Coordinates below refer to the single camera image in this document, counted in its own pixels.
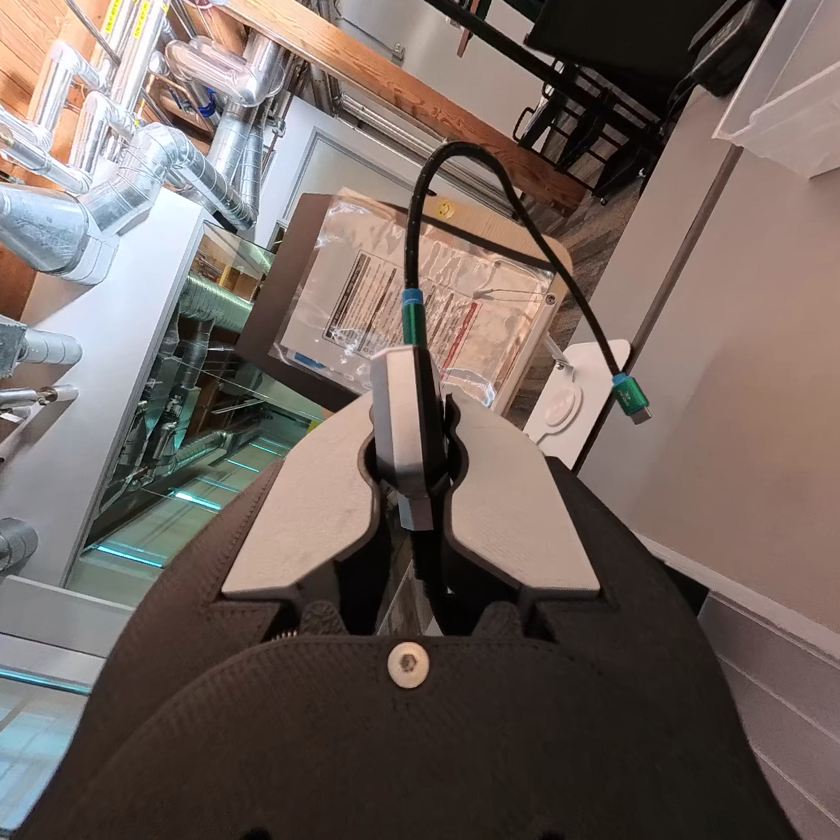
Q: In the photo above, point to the black office chair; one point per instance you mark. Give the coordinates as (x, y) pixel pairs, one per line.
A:
(623, 33)

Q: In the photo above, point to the white cabinet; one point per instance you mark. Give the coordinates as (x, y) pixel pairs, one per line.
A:
(98, 361)

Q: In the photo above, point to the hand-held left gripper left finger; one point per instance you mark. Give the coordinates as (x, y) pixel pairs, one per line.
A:
(308, 512)

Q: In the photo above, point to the black hdmi adapter box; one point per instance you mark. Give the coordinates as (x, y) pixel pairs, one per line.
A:
(403, 407)

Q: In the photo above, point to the clear plastic bin with divider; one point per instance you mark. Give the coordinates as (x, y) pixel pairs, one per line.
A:
(800, 98)

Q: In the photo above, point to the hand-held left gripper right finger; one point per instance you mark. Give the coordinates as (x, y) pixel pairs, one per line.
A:
(518, 512)

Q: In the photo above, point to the white sign stand base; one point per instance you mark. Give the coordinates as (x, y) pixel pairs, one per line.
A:
(571, 439)

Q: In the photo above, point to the silver air duct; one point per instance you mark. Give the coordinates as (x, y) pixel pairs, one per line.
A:
(39, 223)

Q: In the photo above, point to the silver insulated pipe elbow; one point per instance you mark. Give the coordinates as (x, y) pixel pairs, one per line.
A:
(216, 72)

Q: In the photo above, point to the clear instruction sheet holder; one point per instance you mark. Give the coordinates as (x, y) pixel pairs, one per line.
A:
(367, 282)

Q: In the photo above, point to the black desk control box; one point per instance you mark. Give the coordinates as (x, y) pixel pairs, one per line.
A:
(728, 46)

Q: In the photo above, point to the green flexible air duct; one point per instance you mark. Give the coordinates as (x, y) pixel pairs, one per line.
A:
(216, 298)

